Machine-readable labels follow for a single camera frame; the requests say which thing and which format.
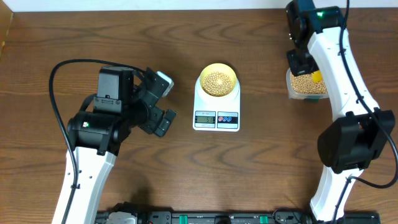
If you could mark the yellow measuring scoop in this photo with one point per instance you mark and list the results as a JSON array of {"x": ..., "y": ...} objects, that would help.
[{"x": 317, "y": 76}]

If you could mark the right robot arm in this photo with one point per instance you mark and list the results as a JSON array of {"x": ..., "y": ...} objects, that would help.
[{"x": 360, "y": 129}]

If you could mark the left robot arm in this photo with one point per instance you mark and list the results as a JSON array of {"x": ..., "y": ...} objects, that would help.
[{"x": 125, "y": 98}]

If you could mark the soybeans in container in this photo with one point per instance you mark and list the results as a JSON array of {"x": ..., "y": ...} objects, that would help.
[{"x": 304, "y": 84}]

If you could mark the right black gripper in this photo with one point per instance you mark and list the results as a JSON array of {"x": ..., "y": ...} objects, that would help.
[{"x": 296, "y": 68}]

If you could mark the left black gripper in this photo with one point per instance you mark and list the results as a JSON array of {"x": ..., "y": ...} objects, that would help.
[{"x": 150, "y": 123}]

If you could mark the clear plastic container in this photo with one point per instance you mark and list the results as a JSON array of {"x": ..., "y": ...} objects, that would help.
[{"x": 300, "y": 96}]

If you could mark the soybeans in bowl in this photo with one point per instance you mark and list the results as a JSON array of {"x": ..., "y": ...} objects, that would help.
[{"x": 217, "y": 84}]

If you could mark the yellow bowl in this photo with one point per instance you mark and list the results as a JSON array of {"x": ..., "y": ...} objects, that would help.
[{"x": 219, "y": 67}]

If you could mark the white digital kitchen scale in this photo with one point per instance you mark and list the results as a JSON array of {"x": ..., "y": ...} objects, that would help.
[{"x": 216, "y": 113}]

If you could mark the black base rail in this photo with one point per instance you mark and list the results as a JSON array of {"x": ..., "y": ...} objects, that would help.
[{"x": 125, "y": 213}]

